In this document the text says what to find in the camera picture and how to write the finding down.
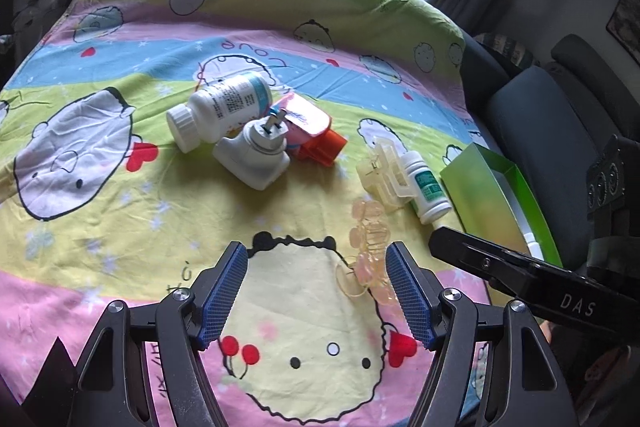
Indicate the dark grey sofa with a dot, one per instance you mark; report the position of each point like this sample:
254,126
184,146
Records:
553,121

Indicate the green cardboard box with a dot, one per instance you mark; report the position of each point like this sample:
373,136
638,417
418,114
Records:
494,202

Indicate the small white bottle green label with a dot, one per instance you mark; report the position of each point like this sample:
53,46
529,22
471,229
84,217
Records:
429,201

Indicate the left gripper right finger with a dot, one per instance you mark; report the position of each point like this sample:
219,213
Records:
523,384

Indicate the colourful cartoon bed sheet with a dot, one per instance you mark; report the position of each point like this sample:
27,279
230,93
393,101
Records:
141,137

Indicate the framed wall picture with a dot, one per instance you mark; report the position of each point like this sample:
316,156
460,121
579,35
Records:
624,27

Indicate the clear rectangular hair claw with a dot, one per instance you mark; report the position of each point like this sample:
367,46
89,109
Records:
382,176

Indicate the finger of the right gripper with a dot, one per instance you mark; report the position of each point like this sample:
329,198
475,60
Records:
560,296

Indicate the person's right hand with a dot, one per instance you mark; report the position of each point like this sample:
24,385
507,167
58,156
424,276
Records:
546,328

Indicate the orange translucent hair claw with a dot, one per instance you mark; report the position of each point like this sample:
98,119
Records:
366,273

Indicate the white bottle blue label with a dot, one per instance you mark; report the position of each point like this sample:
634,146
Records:
218,108

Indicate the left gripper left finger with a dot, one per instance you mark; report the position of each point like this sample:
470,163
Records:
110,383

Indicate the pink bottle orange cap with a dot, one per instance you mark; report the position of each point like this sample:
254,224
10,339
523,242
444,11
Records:
310,134

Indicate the striped cushion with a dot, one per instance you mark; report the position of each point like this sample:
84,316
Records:
508,48

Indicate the white plug-in device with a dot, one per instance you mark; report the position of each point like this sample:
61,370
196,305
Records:
257,155

